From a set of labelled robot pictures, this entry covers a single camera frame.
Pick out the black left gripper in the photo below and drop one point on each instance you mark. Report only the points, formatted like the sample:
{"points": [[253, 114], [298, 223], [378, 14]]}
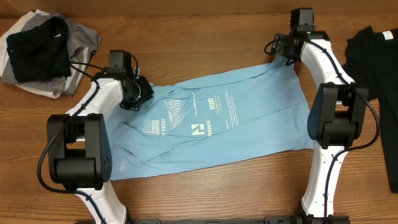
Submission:
{"points": [[147, 91]]}

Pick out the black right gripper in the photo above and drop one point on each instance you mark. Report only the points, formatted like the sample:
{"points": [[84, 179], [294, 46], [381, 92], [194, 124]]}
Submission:
{"points": [[278, 48]]}

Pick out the light blue t-shirt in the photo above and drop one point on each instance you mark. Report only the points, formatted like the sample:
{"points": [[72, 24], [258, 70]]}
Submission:
{"points": [[211, 121]]}

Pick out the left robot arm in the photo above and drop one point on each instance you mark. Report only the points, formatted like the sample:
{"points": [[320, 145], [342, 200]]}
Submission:
{"points": [[79, 150]]}

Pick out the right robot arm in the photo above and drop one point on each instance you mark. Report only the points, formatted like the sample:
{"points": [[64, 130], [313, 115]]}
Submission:
{"points": [[334, 122]]}

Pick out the folded grey garment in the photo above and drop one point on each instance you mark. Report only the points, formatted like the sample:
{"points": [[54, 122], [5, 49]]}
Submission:
{"points": [[82, 44]]}

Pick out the black t-shirt on right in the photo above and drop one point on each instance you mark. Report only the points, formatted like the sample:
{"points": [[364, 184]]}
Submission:
{"points": [[371, 60]]}

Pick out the folded black garment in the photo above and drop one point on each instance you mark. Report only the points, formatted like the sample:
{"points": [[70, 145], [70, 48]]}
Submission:
{"points": [[40, 54]]}

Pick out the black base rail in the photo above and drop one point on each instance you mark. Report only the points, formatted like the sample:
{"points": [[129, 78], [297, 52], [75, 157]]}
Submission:
{"points": [[211, 221]]}

